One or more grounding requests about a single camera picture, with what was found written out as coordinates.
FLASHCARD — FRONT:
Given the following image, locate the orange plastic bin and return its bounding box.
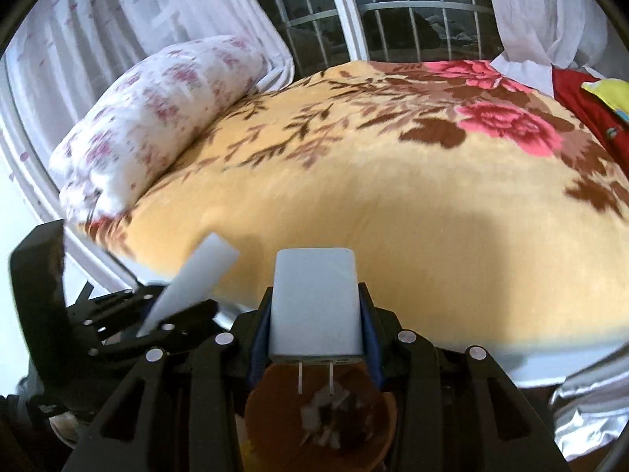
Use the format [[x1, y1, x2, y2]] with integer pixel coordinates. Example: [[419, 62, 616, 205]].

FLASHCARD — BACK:
[[244, 363, 399, 472]]

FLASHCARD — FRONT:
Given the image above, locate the white floral pillow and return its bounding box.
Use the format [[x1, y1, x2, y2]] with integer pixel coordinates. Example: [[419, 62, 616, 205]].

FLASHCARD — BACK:
[[48, 35, 270, 223]]

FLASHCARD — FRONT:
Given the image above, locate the white square tube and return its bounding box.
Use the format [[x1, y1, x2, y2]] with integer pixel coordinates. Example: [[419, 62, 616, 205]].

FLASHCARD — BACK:
[[138, 232, 241, 338]]

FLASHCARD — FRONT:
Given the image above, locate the white sheer curtain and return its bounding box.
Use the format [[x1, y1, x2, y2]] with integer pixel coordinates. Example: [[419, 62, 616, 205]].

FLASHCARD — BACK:
[[0, 0, 296, 207], [479, 0, 629, 95]]

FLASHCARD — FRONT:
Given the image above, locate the white charger plug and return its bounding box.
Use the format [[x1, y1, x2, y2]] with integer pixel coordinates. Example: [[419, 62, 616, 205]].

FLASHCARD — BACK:
[[268, 247, 365, 397]]

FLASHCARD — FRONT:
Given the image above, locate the yellow pillow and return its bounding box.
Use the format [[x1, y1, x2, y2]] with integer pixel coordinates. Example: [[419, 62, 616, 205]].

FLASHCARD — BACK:
[[581, 77, 629, 122]]

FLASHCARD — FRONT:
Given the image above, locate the silver foil cover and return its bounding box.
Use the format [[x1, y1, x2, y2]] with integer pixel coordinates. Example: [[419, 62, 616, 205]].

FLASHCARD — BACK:
[[547, 343, 629, 464]]

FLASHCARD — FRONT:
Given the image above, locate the red cloth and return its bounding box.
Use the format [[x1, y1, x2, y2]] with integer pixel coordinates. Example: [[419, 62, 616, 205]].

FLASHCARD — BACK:
[[550, 68, 629, 180]]

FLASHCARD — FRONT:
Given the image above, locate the yellow floral blanket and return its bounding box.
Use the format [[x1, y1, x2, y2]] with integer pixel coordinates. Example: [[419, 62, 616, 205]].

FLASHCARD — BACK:
[[81, 59, 629, 357]]

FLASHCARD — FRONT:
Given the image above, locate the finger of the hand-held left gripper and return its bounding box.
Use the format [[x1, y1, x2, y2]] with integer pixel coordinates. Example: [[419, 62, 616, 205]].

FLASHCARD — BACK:
[[68, 284, 169, 337], [87, 299, 220, 361]]

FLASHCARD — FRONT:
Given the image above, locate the white barred window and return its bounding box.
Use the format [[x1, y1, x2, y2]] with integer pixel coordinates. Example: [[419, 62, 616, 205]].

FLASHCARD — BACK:
[[236, 0, 508, 85]]

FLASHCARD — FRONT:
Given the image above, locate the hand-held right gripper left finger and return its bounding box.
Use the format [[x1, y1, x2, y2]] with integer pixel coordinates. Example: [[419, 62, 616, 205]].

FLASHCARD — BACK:
[[61, 285, 274, 472]]

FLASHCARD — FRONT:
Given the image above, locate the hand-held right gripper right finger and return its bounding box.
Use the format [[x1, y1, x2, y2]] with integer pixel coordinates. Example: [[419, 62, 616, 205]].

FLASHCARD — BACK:
[[359, 282, 572, 472]]

